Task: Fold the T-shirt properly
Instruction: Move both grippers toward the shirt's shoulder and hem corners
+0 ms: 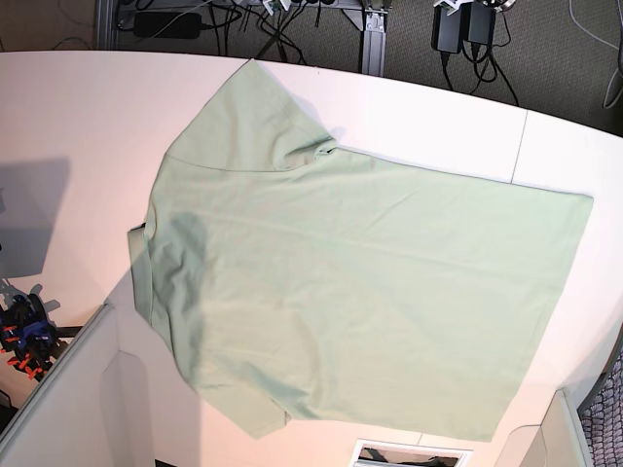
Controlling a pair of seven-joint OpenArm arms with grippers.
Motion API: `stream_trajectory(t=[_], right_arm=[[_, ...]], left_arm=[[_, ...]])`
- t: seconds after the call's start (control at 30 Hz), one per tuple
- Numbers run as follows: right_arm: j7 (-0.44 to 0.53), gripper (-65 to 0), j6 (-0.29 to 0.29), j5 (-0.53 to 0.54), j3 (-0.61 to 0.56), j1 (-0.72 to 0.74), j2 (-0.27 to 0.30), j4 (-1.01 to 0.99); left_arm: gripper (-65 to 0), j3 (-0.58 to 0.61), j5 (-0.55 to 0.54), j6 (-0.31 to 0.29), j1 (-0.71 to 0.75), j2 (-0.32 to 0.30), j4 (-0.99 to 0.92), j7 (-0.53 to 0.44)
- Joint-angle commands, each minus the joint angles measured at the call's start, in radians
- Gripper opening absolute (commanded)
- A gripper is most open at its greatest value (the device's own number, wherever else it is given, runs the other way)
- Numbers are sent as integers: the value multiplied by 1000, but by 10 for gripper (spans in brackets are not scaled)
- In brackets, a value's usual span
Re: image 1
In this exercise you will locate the light green polo T-shirt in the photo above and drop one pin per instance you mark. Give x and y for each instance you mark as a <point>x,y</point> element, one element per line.
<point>294,279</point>

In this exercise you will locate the black power adapter left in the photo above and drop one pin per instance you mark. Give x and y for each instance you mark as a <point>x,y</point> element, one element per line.
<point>167,25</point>

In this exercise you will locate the black power brick pair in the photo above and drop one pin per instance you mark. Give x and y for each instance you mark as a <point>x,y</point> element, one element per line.
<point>456,22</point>

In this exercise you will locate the grey left table divider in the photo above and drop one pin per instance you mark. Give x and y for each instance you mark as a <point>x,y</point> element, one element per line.
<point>61,424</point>

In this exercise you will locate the grey table divider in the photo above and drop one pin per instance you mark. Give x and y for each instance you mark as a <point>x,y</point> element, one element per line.
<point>61,424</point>
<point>557,441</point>

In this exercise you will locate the grey right table divider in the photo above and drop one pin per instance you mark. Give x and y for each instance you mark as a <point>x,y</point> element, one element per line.
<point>557,441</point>

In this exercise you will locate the aluminium frame post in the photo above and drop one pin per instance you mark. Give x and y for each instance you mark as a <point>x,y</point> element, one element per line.
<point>372,24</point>

